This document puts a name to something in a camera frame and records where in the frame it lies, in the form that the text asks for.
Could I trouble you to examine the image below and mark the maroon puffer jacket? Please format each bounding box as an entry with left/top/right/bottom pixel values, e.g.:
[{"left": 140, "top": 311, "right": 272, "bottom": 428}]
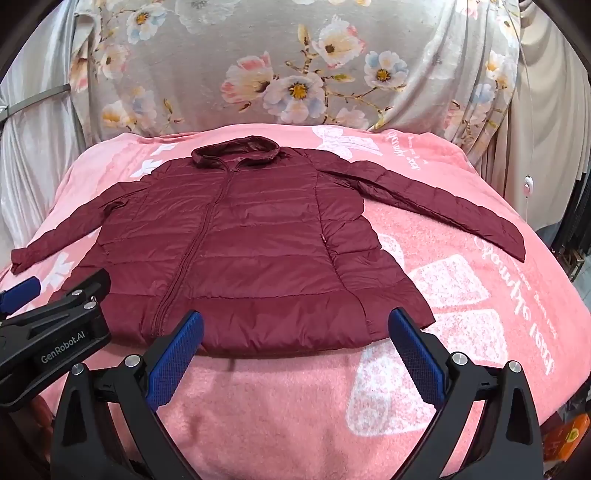
[{"left": 11, "top": 136, "right": 526, "bottom": 356}]

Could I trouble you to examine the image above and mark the orange box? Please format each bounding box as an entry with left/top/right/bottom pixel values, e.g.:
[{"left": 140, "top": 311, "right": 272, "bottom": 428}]
[{"left": 543, "top": 413, "right": 590, "bottom": 469}]

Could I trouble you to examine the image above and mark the silver grey curtain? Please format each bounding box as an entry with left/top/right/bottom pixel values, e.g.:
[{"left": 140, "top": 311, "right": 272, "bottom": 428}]
[{"left": 1, "top": 1, "right": 95, "bottom": 265}]

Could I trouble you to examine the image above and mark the grey floral bedsheet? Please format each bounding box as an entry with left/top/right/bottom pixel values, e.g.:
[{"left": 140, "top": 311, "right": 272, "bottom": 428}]
[{"left": 69, "top": 0, "right": 521, "bottom": 160}]

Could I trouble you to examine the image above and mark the beige curtain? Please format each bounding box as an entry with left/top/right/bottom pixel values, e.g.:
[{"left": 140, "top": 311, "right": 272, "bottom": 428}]
[{"left": 477, "top": 1, "right": 590, "bottom": 230}]

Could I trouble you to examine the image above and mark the white pink cord switch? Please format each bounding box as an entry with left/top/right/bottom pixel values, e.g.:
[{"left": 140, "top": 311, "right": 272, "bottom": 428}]
[{"left": 523, "top": 175, "right": 534, "bottom": 198}]

